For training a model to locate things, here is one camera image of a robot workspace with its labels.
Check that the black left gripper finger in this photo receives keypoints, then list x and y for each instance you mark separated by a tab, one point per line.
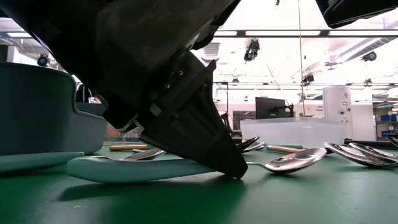
192	130

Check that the black overhead light bar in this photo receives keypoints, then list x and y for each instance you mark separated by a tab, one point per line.
325	33

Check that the black computer monitor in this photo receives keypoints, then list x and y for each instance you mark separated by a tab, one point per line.
269	108

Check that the white pillar with signs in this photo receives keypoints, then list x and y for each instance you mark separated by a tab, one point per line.
337	99

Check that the grey-blue plastic bin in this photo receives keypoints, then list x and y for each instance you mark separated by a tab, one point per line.
37	109

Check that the translucent white plastic bin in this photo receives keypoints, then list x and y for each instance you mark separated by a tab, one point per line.
292	132

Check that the shelf with blue bins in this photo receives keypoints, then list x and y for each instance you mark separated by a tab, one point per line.
387	118

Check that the green table mat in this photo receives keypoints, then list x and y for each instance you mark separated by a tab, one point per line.
311	199

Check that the black ceiling camera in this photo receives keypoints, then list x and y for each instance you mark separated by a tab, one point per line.
43	59
370	56
308	78
252	49

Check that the silver ceiling duct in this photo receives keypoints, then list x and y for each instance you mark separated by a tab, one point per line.
213	51

